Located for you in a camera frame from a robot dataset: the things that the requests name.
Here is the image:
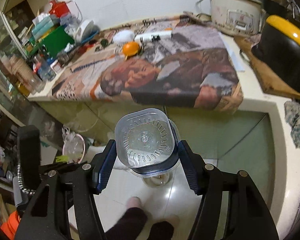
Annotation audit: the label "clear plastic container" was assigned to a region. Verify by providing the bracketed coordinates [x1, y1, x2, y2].
[115, 108, 179, 178]

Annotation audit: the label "orange peel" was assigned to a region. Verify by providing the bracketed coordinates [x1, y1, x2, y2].
[122, 41, 141, 60]

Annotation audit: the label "pink rimmed trash bin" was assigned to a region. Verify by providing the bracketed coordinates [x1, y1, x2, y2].
[62, 126, 86, 164]

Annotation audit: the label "person's feet and legs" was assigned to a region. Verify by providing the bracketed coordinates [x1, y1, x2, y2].
[105, 197, 180, 240]

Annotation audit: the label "stack of paper cups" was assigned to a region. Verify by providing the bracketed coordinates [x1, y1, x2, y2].
[10, 54, 37, 93]

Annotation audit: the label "grey dish rag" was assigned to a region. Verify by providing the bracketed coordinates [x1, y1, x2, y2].
[284, 101, 300, 148]

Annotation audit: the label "green storage box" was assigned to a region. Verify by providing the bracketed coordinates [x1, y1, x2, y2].
[39, 25, 75, 57]

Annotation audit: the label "teal tissue packs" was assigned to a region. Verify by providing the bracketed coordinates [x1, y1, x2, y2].
[31, 14, 60, 41]

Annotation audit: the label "white round fan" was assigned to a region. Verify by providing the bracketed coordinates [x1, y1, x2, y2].
[75, 20, 94, 43]

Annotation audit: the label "printed newspaper table cover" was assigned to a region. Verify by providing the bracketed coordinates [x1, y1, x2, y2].
[51, 16, 243, 112]

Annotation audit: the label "wooden cutting board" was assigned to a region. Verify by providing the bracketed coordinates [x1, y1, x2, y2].
[234, 36, 300, 100]

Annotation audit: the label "black pot yellow lid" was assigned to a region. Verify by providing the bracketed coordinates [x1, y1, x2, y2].
[251, 15, 300, 93]

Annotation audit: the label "white rice cooker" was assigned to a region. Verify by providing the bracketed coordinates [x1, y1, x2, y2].
[199, 0, 265, 37]

